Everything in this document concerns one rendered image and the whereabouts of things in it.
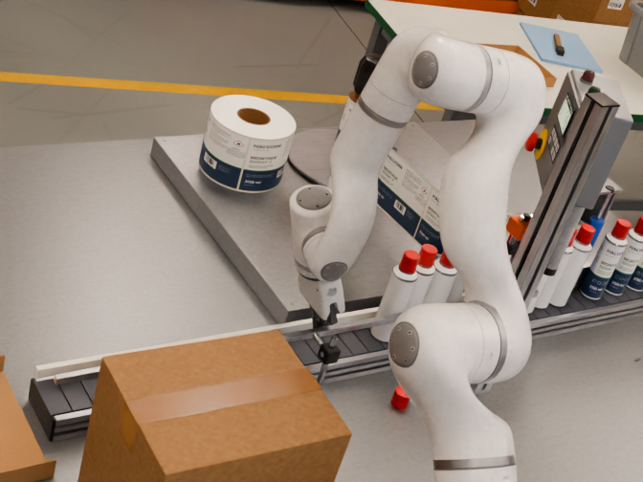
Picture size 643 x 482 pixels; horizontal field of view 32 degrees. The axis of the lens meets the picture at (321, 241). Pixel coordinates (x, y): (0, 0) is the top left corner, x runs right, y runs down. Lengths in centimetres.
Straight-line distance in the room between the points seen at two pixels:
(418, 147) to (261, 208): 63
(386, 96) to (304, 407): 51
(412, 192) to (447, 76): 94
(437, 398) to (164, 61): 369
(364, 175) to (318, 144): 99
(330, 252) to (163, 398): 41
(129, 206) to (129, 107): 217
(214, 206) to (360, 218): 71
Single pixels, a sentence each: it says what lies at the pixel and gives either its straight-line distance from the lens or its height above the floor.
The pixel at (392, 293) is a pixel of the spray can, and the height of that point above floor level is 100.
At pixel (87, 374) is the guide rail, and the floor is 96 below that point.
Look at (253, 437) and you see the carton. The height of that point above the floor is 112.
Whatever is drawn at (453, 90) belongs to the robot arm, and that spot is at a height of 159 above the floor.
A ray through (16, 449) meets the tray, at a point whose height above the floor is 83.
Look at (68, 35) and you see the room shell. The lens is 517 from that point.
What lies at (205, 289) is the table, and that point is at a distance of 231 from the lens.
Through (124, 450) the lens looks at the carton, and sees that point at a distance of 162.
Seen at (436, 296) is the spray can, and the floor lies 98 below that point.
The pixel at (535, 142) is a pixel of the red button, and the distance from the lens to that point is 214.
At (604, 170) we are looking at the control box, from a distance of 205.
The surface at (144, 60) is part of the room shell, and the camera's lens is 508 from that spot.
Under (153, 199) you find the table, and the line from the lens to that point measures 255.
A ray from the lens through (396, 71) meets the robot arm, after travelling 175.
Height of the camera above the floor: 220
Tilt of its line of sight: 32 degrees down
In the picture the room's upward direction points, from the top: 17 degrees clockwise
